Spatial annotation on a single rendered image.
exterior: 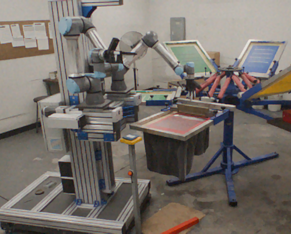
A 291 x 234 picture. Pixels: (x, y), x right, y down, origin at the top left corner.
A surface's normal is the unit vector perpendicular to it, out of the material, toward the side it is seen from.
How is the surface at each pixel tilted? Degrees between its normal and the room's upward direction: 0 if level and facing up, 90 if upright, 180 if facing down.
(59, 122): 90
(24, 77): 90
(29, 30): 88
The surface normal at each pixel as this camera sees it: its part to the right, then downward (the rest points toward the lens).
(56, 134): -0.19, 0.33
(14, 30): 0.83, 0.14
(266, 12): -0.55, 0.30
